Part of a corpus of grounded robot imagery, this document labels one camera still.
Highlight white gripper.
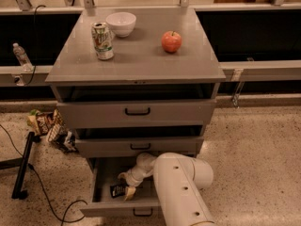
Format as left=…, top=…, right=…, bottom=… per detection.
left=118, top=167, right=149, bottom=201

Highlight black rxbar chocolate bar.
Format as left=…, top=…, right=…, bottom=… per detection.
left=110, top=184, right=126, bottom=199

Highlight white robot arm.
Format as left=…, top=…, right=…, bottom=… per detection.
left=118, top=153, right=216, bottom=226

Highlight bottom grey drawer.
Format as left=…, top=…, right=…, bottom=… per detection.
left=81, top=153, right=161, bottom=218

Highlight grey drawer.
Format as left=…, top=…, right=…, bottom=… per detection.
left=81, top=153, right=161, bottom=218
left=57, top=100, right=215, bottom=129
left=75, top=137, right=203, bottom=158

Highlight middle grey drawer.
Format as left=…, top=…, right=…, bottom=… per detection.
left=75, top=137, right=203, bottom=158

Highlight grey drawer cabinet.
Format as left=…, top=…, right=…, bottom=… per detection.
left=45, top=7, right=227, bottom=218

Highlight top grey drawer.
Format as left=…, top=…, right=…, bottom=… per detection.
left=57, top=100, right=215, bottom=129

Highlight dark snack package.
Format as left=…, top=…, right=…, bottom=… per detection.
left=58, top=131, right=77, bottom=153

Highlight checkered snack bag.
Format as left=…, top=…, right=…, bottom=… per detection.
left=46, top=124, right=67, bottom=142

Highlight brown chip bag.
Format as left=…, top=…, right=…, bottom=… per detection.
left=27, top=109, right=60, bottom=136

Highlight black metal stand leg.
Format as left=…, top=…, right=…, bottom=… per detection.
left=0, top=132, right=35, bottom=200

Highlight green white soda can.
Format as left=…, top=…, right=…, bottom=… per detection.
left=91, top=22, right=114, bottom=60

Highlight red apple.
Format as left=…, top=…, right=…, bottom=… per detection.
left=161, top=31, right=182, bottom=53

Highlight white bowl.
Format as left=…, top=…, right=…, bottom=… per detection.
left=105, top=12, right=136, bottom=38

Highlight clear plastic water bottle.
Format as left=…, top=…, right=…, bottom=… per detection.
left=13, top=43, right=33, bottom=73

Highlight black floor cable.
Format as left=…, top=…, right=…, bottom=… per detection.
left=0, top=123, right=88, bottom=226

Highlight black wall cable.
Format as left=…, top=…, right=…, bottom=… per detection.
left=25, top=5, right=47, bottom=87

